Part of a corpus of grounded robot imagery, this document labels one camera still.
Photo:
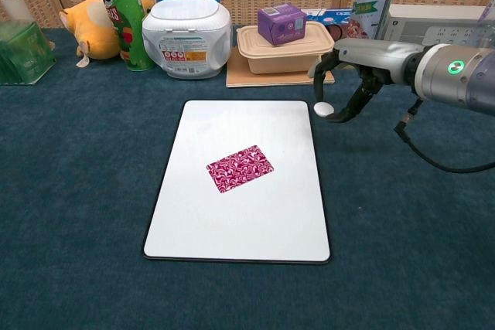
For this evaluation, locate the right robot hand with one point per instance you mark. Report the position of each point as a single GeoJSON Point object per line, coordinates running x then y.
{"type": "Point", "coordinates": [371, 55]}

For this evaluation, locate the small white round disc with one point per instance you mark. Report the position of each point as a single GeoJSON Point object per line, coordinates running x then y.
{"type": "Point", "coordinates": [325, 109]}

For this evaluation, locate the pink patterned packet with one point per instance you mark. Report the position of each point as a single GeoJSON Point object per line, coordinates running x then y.
{"type": "Point", "coordinates": [239, 169]}

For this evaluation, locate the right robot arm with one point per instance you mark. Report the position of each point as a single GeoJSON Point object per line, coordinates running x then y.
{"type": "Point", "coordinates": [444, 79]}

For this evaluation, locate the white rectangular board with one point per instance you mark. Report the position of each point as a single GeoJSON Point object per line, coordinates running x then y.
{"type": "Point", "coordinates": [239, 222]}

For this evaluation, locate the blue printed box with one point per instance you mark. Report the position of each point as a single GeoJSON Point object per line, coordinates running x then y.
{"type": "Point", "coordinates": [340, 28]}

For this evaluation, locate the white-lidded printed can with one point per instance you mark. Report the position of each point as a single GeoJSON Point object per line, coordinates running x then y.
{"type": "Point", "coordinates": [369, 9]}

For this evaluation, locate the toothpaste box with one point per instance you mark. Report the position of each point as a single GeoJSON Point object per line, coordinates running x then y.
{"type": "Point", "coordinates": [332, 12]}

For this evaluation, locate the white power strip box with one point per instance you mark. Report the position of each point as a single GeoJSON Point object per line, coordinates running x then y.
{"type": "Point", "coordinates": [425, 21]}

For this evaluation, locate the beige lunch box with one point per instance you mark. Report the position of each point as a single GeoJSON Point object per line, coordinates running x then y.
{"type": "Point", "coordinates": [278, 57]}

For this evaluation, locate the small purple carton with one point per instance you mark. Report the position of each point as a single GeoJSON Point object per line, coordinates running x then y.
{"type": "Point", "coordinates": [282, 24]}

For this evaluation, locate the brown flat board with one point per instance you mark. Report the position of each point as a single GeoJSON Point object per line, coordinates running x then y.
{"type": "Point", "coordinates": [239, 77]}

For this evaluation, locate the white wet wipes tub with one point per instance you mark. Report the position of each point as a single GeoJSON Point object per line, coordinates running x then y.
{"type": "Point", "coordinates": [185, 28]}

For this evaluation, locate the green chips can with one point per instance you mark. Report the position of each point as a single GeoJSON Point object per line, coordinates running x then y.
{"type": "Point", "coordinates": [123, 17]}

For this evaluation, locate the yellow plush toy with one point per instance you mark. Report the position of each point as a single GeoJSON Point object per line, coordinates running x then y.
{"type": "Point", "coordinates": [96, 32]}

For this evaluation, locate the blue table carpet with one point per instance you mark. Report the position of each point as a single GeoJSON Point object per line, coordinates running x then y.
{"type": "Point", "coordinates": [77, 191]}

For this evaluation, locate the green transparent box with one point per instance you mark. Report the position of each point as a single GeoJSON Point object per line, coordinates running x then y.
{"type": "Point", "coordinates": [23, 55]}

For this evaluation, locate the cardboard tube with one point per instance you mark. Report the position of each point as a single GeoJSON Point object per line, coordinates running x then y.
{"type": "Point", "coordinates": [15, 7]}

